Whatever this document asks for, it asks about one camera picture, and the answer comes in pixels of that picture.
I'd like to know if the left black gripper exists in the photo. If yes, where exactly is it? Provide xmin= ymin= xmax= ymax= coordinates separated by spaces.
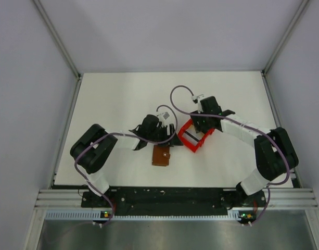
xmin=147 ymin=124 xmax=183 ymax=147

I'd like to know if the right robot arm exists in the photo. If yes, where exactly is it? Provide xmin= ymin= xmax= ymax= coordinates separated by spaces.
xmin=190 ymin=95 xmax=299 ymax=206

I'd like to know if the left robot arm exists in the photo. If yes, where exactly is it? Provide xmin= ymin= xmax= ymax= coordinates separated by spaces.
xmin=70 ymin=112 xmax=183 ymax=207

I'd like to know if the purple cable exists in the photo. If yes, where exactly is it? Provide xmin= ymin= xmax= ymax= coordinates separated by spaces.
xmin=75 ymin=105 xmax=178 ymax=230
xmin=170 ymin=85 xmax=291 ymax=227

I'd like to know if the aluminium frame post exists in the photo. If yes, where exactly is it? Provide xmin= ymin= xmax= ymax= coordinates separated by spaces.
xmin=31 ymin=0 xmax=81 ymax=79
xmin=262 ymin=0 xmax=311 ymax=77

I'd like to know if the red plastic card bin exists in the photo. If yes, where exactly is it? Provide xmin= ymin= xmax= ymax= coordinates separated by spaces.
xmin=177 ymin=119 xmax=215 ymax=153

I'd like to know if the white slotted cable duct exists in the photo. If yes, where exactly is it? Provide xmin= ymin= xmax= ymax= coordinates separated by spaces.
xmin=45 ymin=210 xmax=242 ymax=221

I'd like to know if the aluminium frame right post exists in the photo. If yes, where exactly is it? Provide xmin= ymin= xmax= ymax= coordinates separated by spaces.
xmin=262 ymin=0 xmax=311 ymax=77

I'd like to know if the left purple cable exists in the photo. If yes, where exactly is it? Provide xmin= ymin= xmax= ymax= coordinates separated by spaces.
xmin=75 ymin=105 xmax=178 ymax=230

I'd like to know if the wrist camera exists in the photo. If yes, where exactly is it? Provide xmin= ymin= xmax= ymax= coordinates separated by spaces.
xmin=157 ymin=111 xmax=170 ymax=124
xmin=192 ymin=94 xmax=205 ymax=104

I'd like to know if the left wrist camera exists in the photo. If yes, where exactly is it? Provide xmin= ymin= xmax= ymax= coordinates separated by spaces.
xmin=157 ymin=111 xmax=170 ymax=124

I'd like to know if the aluminium frame left post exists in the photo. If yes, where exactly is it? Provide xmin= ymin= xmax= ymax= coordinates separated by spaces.
xmin=31 ymin=0 xmax=81 ymax=79

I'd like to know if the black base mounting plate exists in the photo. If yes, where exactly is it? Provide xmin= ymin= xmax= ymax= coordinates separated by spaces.
xmin=81 ymin=186 xmax=266 ymax=216

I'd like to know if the brown leather card holder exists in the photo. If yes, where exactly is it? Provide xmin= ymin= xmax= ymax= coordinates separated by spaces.
xmin=152 ymin=145 xmax=171 ymax=167

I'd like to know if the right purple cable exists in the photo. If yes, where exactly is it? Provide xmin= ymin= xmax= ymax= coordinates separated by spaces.
xmin=170 ymin=85 xmax=291 ymax=227

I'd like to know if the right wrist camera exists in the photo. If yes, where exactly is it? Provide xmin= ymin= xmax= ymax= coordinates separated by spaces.
xmin=192 ymin=94 xmax=205 ymax=104

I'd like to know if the aluminium frame front rail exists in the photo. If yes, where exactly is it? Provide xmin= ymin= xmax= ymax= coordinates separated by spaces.
xmin=34 ymin=188 xmax=318 ymax=210

